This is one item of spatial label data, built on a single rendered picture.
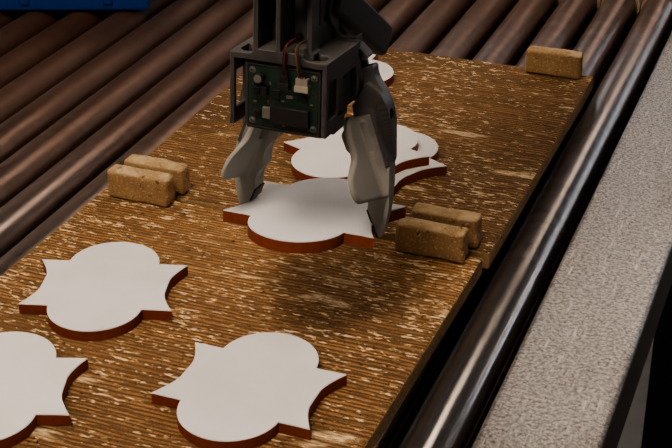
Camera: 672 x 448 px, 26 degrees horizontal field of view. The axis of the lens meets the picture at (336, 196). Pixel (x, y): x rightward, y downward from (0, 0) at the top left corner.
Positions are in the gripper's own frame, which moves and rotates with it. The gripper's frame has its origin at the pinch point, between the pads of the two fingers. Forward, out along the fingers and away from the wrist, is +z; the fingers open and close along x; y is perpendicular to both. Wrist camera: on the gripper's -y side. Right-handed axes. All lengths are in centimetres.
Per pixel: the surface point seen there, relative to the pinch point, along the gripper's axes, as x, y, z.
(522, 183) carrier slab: 8.7, -27.6, 6.6
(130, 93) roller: -37, -38, 8
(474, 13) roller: -10, -73, 5
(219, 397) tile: -1.1, 13.8, 8.7
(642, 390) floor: 6, -145, 92
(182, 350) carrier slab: -6.9, 8.2, 9.2
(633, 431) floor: 7, -132, 93
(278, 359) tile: 0.7, 8.1, 8.3
